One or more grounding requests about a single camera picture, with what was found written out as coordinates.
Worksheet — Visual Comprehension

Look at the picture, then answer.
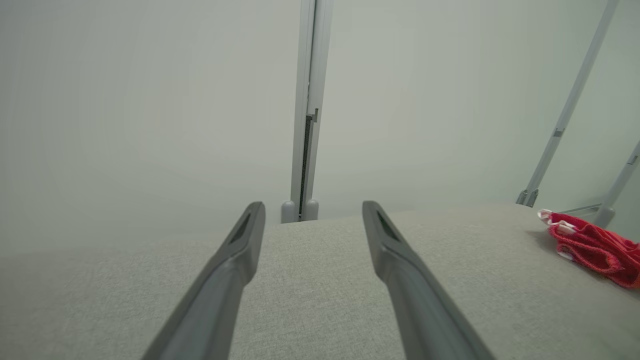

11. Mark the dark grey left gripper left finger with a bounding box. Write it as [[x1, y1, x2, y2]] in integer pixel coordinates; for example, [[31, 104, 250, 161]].
[[141, 201, 266, 360]]

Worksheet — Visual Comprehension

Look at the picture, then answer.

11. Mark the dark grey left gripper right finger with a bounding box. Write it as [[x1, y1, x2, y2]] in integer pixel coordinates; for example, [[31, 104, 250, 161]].
[[362, 200, 497, 360]]

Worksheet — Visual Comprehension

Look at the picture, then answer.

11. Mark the slim grey partition post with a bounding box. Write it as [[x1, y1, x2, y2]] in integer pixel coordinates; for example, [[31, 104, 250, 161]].
[[516, 0, 622, 207], [592, 141, 640, 229]]

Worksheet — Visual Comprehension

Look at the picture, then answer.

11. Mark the grey partition post with foot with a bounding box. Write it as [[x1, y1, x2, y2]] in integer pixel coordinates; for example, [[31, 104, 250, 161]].
[[301, 0, 335, 222], [281, 0, 318, 224]]

